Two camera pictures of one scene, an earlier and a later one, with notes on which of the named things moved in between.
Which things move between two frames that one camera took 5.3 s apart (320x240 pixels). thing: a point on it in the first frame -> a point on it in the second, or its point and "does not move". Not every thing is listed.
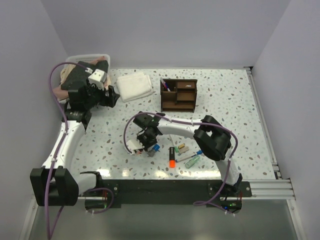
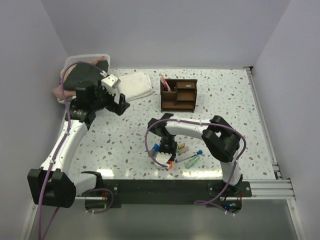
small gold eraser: [181, 146] does not move
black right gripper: [146, 146] -> [173, 152]
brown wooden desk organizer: [182, 98] does not move
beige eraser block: [183, 149] does not move
